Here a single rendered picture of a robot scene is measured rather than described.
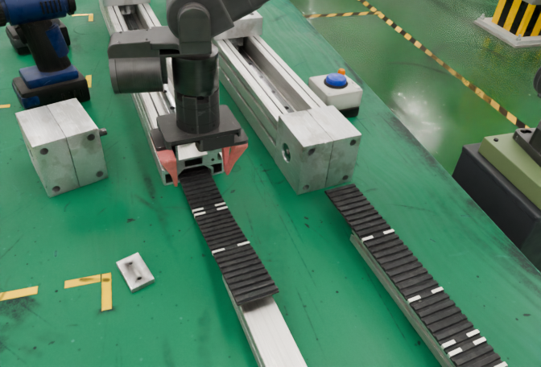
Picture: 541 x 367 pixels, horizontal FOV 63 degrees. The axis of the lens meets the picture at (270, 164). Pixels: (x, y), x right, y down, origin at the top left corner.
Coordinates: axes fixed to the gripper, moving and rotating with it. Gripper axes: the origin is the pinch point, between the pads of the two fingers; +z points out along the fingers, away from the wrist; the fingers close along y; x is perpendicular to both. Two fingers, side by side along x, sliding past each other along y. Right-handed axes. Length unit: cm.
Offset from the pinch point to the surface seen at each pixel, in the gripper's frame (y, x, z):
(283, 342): -0.8, 27.8, 1.6
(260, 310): 0.0, 23.3, 1.6
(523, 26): -288, -165, 71
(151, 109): 4.1, -13.3, -4.0
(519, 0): -289, -177, 56
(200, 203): 0.9, 2.0, 3.8
